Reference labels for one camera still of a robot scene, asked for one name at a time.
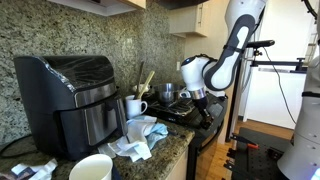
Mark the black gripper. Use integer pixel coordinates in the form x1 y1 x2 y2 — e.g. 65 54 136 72
192 97 217 132

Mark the black electric stove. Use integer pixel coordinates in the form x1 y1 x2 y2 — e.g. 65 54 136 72
143 85 230 180

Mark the black thin flat object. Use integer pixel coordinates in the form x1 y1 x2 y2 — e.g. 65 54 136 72
165 127 186 140

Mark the black stove top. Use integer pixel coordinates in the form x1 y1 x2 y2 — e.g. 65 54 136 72
147 89 201 118

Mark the light blue cloth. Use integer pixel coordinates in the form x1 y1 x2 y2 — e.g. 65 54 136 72
144 122 169 151

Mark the stainless steel pot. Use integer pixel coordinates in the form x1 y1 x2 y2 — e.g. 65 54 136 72
152 82 185 104

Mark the black perforated floor board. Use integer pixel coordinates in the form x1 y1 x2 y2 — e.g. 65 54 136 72
222 127 295 180

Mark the white ceramic mug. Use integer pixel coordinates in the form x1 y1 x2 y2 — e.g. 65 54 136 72
125 94 149 120

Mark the white crumpled cloth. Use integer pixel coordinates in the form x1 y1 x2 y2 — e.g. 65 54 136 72
97 115 158 163

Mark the dark wooden spoon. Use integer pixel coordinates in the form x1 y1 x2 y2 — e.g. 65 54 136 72
136 61 145 96

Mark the dark blue flat object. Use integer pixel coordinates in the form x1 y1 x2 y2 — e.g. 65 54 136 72
110 165 122 180

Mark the dark range hood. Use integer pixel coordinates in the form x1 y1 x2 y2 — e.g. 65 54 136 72
153 0 209 10

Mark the white paper cup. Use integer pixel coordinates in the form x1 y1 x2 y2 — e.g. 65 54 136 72
68 153 114 180

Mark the black air fryer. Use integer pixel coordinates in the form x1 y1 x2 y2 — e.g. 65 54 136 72
13 54 130 162

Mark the white upper cabinet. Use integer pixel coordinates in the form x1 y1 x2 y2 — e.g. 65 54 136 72
46 0 147 18

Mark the black camera stand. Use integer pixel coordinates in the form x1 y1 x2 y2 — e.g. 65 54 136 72
224 74 247 143

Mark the red handled black clamp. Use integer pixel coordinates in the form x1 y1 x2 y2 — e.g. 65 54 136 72
230 132 260 150

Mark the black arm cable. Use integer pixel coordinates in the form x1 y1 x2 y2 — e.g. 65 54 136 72
181 53 219 66

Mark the black camera cable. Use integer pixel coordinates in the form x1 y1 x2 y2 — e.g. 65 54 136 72
262 46 298 126

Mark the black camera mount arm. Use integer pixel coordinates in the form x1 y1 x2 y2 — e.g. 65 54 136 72
250 48 312 74

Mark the black stereo camera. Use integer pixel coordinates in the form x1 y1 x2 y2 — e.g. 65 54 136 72
244 39 276 50

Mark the cream wall cabinet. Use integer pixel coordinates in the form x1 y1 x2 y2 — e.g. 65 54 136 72
167 2 212 38

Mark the black air fryer cable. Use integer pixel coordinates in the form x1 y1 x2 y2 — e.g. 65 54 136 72
0 133 38 160

